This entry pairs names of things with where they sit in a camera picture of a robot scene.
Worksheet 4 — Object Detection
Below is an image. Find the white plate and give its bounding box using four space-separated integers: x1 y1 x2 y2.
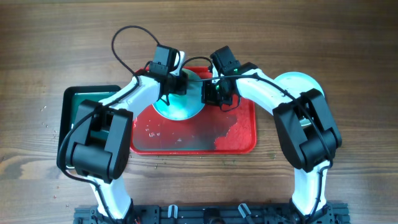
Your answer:
273 71 326 128
153 82 205 121

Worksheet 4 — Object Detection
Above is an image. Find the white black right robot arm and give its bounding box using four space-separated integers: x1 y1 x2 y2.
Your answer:
204 62 342 223

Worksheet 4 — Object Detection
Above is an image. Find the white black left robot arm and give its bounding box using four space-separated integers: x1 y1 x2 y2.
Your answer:
57 69 199 223

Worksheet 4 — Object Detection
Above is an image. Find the red plastic tray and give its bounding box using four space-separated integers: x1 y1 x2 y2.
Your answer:
131 96 257 155

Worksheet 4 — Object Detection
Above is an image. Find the dark green water tray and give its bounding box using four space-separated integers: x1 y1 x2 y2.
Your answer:
58 85 122 153

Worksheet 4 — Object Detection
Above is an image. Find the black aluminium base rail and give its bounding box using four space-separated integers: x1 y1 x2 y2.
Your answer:
73 202 351 224

